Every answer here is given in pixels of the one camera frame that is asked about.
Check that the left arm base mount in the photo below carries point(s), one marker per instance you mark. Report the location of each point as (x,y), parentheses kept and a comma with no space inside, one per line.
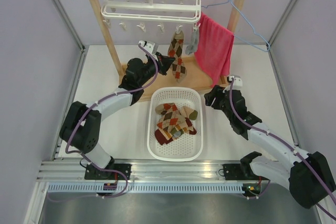
(113,171)

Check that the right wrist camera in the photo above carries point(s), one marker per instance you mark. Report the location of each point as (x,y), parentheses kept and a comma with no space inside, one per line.
(234,83)

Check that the pink towel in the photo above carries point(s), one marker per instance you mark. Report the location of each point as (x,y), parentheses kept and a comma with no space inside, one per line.
(214,49)

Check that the argyle sock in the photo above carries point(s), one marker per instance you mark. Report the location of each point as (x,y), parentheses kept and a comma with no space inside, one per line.
(171,119)
(175,51)

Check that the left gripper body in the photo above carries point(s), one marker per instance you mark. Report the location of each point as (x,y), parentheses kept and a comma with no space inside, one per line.
(161,71)

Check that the white perforated plastic basket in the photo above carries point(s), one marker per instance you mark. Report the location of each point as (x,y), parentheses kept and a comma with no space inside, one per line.
(187,147)

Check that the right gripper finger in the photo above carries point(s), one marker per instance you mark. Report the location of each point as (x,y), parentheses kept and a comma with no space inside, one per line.
(218,90)
(210,99)

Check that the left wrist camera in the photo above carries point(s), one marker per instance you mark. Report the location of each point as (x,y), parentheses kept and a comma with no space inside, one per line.
(149,47)

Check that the wooden clothes rack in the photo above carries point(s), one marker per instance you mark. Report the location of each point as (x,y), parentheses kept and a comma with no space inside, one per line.
(198,81)

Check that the aluminium frame post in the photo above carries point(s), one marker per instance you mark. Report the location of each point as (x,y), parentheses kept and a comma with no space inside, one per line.
(65,18)
(283,18)

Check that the white slotted cable duct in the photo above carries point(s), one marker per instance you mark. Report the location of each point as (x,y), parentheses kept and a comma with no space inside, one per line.
(225,188)

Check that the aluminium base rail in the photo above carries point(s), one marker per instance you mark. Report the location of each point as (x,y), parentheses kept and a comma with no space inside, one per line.
(73,170)

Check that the right aluminium frame post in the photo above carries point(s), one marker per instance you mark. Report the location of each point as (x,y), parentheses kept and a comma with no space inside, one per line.
(283,18)

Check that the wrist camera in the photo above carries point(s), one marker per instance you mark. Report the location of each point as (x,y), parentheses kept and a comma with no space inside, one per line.
(149,47)
(234,83)

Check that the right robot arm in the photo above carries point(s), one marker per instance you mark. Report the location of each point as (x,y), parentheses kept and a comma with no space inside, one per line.
(306,175)

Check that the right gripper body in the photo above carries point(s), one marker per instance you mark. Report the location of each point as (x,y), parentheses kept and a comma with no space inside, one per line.
(219,103)

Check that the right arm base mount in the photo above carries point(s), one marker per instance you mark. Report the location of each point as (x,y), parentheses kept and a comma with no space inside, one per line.
(243,171)

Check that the beige striped sock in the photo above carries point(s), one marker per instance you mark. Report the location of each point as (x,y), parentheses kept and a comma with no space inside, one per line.
(164,138)
(190,129)

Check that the white clip sock hanger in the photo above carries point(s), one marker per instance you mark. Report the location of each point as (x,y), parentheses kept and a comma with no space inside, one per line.
(160,11)

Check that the left aluminium frame post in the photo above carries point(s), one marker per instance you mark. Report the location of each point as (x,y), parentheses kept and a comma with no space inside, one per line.
(65,18)

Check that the grey sock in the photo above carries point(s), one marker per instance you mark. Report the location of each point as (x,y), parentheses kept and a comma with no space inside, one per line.
(193,46)
(177,134)

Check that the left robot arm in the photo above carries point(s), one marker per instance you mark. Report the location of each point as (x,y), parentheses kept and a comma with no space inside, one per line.
(81,127)

